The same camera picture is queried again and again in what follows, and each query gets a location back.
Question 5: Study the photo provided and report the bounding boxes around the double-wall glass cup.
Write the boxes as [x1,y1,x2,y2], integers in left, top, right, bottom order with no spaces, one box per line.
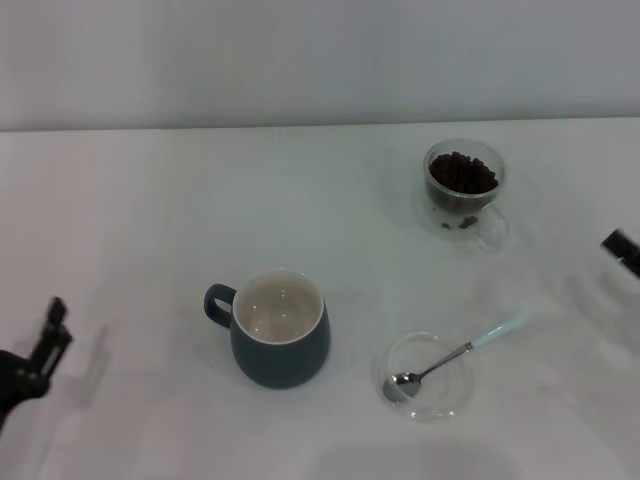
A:
[410,138,511,255]

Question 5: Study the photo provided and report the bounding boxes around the coffee beans pile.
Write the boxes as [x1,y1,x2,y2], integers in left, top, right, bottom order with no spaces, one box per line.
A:
[428,151,500,195]

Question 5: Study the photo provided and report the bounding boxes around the clear glass saucer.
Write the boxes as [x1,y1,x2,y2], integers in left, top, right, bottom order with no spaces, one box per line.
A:
[372,330,475,424]

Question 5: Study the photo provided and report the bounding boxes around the blue-handled metal spoon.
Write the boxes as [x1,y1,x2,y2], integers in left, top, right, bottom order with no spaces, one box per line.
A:
[382,313,526,404]

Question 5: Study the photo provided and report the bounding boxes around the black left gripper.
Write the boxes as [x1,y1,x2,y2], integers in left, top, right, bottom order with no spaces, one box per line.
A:
[0,296,74,427]

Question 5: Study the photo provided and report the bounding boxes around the dark blue ceramic mug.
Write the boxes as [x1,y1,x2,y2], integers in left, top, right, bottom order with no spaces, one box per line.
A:
[202,269,332,390]

